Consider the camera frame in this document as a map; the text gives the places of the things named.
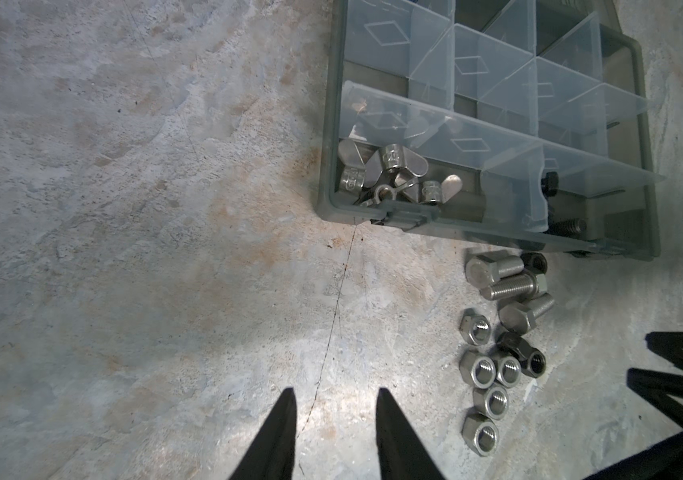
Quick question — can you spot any pile of bolts and nuts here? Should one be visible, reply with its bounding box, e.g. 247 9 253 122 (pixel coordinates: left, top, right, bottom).
459 252 555 457

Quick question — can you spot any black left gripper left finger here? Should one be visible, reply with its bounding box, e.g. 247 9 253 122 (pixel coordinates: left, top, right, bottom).
230 388 297 479

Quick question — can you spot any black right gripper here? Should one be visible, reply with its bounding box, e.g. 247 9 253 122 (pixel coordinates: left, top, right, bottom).
589 332 683 479

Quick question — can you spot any small black screw apart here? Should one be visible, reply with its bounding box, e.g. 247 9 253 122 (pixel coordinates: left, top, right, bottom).
541 171 559 198

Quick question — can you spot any black hex bolt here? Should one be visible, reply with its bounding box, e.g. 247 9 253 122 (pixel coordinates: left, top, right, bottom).
549 218 587 238

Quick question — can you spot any grey transparent organizer box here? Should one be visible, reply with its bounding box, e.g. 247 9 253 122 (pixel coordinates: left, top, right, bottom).
316 1 661 260

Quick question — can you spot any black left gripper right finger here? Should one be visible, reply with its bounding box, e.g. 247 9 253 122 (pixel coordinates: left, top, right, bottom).
375 388 445 479

